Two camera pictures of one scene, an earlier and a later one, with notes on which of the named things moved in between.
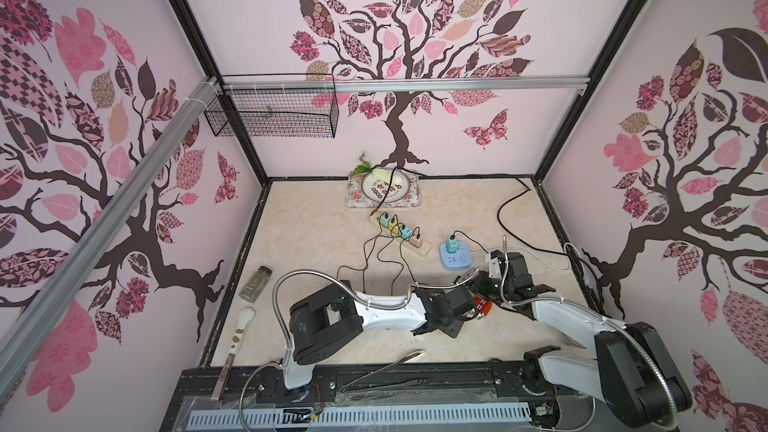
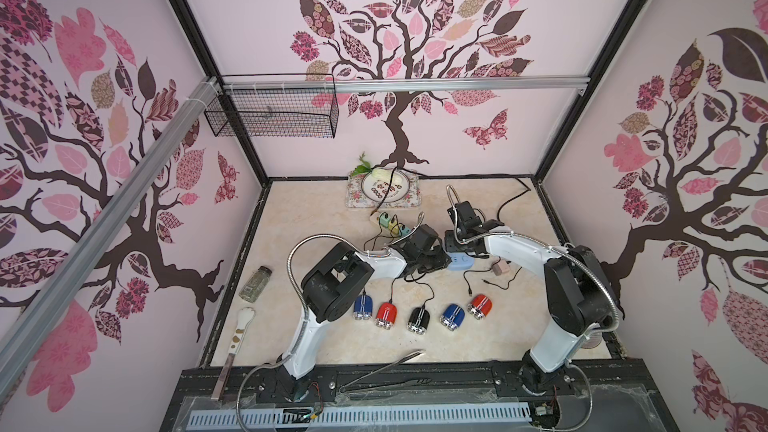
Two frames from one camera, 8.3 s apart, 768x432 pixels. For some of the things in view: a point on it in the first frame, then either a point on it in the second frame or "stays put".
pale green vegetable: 382,174 stays put
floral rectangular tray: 355,197 stays put
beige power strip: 424,250 stays put
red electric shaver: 483,305 stays put
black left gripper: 455,329 → 442,262
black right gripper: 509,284 → 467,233
